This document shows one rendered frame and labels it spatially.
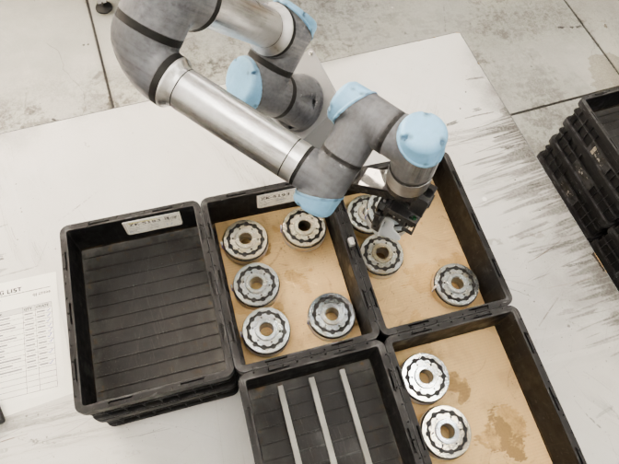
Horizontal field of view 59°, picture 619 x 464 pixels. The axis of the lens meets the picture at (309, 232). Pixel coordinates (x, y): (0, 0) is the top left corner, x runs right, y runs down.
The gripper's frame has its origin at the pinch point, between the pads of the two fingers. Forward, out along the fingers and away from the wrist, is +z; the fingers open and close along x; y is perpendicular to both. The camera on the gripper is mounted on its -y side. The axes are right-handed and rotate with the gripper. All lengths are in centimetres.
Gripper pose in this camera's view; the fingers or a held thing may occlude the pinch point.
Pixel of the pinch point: (381, 221)
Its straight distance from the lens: 114.2
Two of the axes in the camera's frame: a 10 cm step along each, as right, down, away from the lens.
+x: 5.5, -7.7, 3.3
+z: -0.1, 3.9, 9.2
